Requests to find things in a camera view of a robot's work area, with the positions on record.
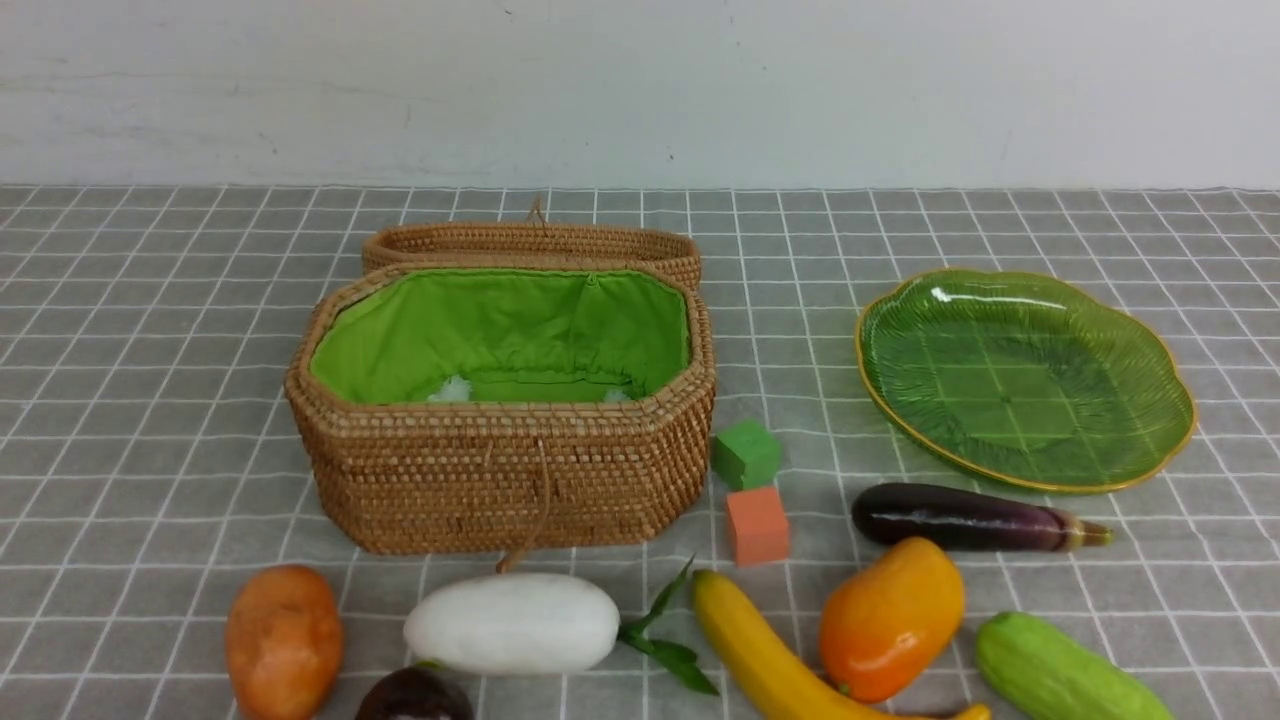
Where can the white radish with leaves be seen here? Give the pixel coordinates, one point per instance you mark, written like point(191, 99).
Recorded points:
point(534, 623)

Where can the purple eggplant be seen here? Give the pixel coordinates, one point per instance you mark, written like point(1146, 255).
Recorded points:
point(960, 520)

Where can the orange yellow mango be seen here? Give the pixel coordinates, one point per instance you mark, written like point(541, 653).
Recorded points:
point(883, 627)

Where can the yellow banana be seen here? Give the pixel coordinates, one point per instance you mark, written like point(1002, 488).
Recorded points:
point(773, 678)

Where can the dark purple passion fruit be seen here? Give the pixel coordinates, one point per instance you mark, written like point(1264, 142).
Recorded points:
point(415, 693)

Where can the brown potato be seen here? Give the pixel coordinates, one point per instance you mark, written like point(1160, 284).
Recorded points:
point(284, 643)

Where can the green foam cube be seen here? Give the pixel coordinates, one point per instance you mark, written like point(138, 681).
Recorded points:
point(746, 455)

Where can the woven rattan basket lid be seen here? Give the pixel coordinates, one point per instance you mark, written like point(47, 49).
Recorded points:
point(670, 253)

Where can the woven rattan basket green lining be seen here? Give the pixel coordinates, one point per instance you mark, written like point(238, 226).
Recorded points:
point(478, 406)

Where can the orange foam cube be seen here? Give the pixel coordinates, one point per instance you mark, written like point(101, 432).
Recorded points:
point(759, 529)

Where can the green glass leaf plate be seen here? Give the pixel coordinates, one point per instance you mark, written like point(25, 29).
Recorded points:
point(1024, 379)

